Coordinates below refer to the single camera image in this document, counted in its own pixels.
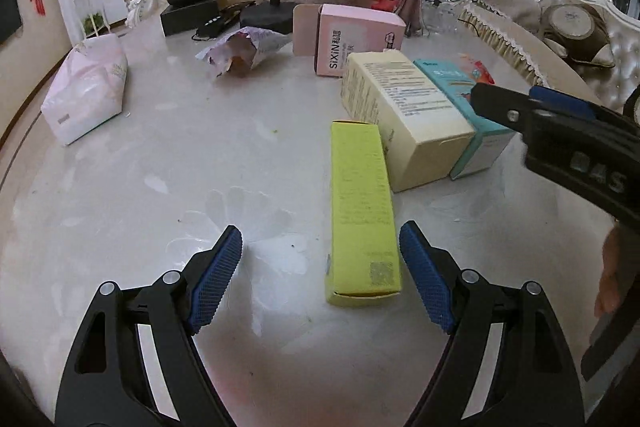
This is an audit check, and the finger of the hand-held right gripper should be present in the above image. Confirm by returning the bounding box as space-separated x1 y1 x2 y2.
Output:
470 82 541 135
527 86 640 135

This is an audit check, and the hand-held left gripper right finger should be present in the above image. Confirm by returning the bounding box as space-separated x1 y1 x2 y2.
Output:
399 221 586 427

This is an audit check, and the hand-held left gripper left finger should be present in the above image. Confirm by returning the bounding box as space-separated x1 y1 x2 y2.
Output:
55 225 244 427

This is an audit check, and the plain teal carton box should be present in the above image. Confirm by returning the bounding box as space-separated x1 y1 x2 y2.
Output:
414 58 517 180

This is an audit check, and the yellow-green long carton box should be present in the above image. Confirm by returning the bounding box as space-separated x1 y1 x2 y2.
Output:
324 119 403 308

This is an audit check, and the person's right hand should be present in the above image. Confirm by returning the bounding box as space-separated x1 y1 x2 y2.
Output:
594 224 630 319

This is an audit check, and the red and white packet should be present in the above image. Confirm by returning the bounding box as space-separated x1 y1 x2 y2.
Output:
457 53 496 86

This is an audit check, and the round dark-rimmed cushion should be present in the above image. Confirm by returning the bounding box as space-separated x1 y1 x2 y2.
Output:
542 3 616 68

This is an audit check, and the cream carton box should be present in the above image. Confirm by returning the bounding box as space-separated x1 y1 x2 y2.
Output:
341 51 476 194

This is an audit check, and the clear glass dish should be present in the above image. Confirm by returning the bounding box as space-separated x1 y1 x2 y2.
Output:
422 0 463 35

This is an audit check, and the pink carton box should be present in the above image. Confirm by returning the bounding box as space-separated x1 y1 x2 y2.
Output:
292 3 407 80

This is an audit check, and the white tissue pack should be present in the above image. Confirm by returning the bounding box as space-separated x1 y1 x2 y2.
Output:
40 32 128 146

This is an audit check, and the purple white crumpled wrapper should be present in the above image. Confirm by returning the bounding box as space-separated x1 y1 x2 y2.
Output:
196 27 293 78

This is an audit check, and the flat black box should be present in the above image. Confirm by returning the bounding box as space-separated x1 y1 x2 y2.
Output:
160 2 223 38

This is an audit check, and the black remote with cord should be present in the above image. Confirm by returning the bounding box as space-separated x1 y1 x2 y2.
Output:
191 2 257 42

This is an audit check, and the black wall television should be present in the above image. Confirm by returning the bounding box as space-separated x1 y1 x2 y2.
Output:
0 0 23 42

